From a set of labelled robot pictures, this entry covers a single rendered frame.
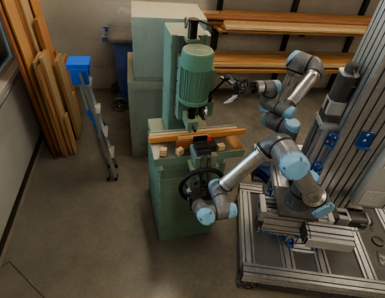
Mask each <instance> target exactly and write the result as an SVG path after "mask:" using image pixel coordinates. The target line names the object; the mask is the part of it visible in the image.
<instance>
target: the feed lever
mask: <svg viewBox="0 0 385 298"><path fill-rule="evenodd" d="M230 78H231V77H230V75H229V74H226V75H225V76H224V79H223V81H222V82H221V83H220V84H219V85H218V86H217V87H216V88H215V89H214V90H213V91H212V92H211V93H209V96H208V102H211V101H212V94H213V93H214V92H215V91H216V90H217V89H218V88H219V87H220V86H221V85H222V84H223V83H224V82H225V81H226V80H230Z"/></svg>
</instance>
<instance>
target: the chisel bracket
mask: <svg viewBox="0 0 385 298"><path fill-rule="evenodd" d="M182 120H183V122H184V125H185V127H186V130H187V131H193V128H192V127H193V126H194V128H195V129H196V130H198V123H199V121H198V119H197V117H196V118H195V119H189V118H188V117H187V111H183V116H182Z"/></svg>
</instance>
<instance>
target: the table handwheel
mask: <svg viewBox="0 0 385 298"><path fill-rule="evenodd" d="M204 172H211V173H215V174H217V175H218V176H219V178H221V177H223V176H224V175H223V174H222V172H221V171H219V170H218V169H215V168H212V167H204V168H200V169H196V170H194V171H191V172H190V173H188V174H187V175H185V177H184V178H182V180H181V181H180V183H179V187H178V192H179V195H180V196H181V197H182V198H183V199H184V200H186V201H189V200H188V199H187V196H185V194H184V193H183V186H184V184H185V183H186V182H187V181H188V180H189V179H190V178H191V177H193V176H194V175H195V177H196V179H197V180H199V182H200V189H201V192H202V191H205V190H206V189H207V188H208V185H207V184H206V182H205V180H203V178H202V173H204ZM210 198H212V197H211V194H208V195H206V196H203V197H202V199H203V200H208V199H210Z"/></svg>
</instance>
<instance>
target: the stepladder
mask: <svg viewBox="0 0 385 298"><path fill-rule="evenodd" d="M90 65H91V57H90V56H68V58H67V62H66V69H67V70H69V72H70V77H71V81H72V85H79V87H80V91H81V93H82V97H83V100H84V103H85V107H86V113H87V114H88V117H89V120H90V124H91V127H92V130H93V134H94V136H95V140H96V144H97V146H98V150H99V153H100V157H101V160H102V164H103V167H104V170H105V174H106V181H108V182H109V181H110V178H111V175H110V174H109V171H108V168H111V170H112V174H113V176H114V180H115V181H116V180H118V173H117V172H116V169H115V168H117V167H118V164H117V161H116V159H115V151H114V146H111V144H110V142H109V138H108V126H105V123H104V121H103V119H102V117H101V103H97V102H96V99H95V95H94V93H93V90H92V81H93V79H92V77H89V76H88V75H90ZM97 131H98V133H97ZM99 138H100V141H101V144H102V147H101V144H100V141H99ZM107 143H108V144H107ZM102 148H103V151H104V155H105V157H104V155H103V151H102ZM112 159H113V160H112ZM105 160H106V161H105ZM113 161H114V163H113ZM106 163H107V165H106ZM114 165H115V166H114ZM107 166H108V168H107Z"/></svg>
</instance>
